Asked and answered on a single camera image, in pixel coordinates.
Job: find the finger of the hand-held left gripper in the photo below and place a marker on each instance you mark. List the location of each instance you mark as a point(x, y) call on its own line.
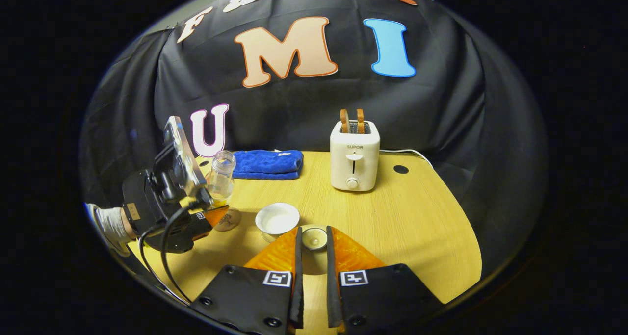
point(216, 215)

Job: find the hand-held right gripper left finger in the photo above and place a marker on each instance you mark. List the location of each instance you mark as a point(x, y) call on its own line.
point(298, 286)

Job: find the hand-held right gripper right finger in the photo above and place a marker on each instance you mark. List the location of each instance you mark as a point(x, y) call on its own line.
point(331, 286)

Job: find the round wooden coaster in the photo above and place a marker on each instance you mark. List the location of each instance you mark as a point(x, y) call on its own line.
point(230, 221)

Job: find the clear glass water bottle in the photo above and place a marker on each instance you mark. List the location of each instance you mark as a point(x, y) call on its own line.
point(222, 175)

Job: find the white teacup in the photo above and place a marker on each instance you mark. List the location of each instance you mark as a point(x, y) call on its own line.
point(277, 219)

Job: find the blue folded towel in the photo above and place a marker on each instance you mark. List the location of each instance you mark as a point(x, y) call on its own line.
point(267, 163)

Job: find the white toaster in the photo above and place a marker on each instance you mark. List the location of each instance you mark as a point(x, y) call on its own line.
point(354, 158)

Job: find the black backdrop cloth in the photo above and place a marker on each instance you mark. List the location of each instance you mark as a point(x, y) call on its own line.
point(304, 109)

